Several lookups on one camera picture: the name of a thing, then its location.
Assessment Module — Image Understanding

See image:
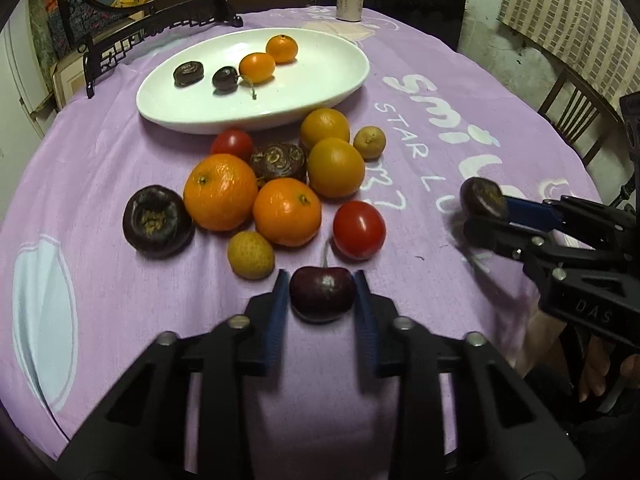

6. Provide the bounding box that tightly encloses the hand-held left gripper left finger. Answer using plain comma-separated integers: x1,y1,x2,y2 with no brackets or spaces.
57,269,292,480

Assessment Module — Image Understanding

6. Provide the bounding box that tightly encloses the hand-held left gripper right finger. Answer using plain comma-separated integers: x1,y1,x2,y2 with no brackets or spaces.
352,270,586,480

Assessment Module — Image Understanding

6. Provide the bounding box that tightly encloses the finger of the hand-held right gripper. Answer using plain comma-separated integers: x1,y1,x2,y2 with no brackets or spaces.
502,196,631,248
462,217,640,306

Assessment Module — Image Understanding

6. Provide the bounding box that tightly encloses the dark red cherry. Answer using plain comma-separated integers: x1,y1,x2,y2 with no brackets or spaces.
212,66,259,101
289,237,357,324

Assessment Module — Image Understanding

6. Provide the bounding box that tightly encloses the tan longan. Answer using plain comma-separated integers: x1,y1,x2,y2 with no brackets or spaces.
353,126,387,161
227,231,276,280

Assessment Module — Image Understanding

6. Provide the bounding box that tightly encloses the small red tomato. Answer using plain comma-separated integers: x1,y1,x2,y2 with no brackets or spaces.
210,128,254,162
332,200,387,261

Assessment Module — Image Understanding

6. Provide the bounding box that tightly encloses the large orange mandarin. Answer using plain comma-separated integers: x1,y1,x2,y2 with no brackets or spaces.
183,153,259,232

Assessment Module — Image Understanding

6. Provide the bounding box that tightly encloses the spiral-top water chestnut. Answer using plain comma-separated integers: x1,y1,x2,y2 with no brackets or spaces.
249,142,308,187

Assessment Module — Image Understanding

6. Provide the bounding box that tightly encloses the large dark water chestnut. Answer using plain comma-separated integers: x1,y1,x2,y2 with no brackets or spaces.
123,185,196,260

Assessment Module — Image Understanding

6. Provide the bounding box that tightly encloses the yellow-orange tangerine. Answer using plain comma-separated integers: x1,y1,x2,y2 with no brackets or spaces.
300,108,350,151
307,137,366,199

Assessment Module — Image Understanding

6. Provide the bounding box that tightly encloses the white oval plate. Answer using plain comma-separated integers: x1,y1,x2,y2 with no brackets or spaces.
136,27,371,136

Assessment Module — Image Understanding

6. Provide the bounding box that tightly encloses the person's right hand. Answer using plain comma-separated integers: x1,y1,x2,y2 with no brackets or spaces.
577,337,618,403

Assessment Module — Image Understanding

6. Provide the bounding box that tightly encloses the person's leg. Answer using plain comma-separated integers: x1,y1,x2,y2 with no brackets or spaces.
512,307,568,378

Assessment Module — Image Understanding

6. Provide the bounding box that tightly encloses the wooden chair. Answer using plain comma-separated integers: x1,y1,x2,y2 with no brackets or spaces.
537,66,628,166

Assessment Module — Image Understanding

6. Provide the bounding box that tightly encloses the brick-pattern hanging cloth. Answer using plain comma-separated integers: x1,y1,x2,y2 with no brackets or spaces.
497,0,640,106

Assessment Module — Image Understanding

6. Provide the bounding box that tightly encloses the purple printed tablecloth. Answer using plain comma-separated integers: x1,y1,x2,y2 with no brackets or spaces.
0,6,608,480

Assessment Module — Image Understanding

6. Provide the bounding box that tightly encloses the small orange tangerine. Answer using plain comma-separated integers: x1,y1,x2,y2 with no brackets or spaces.
265,34,299,64
238,52,276,85

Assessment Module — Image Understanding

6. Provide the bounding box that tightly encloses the white drink can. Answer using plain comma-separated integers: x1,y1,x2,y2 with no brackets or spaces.
336,0,365,22

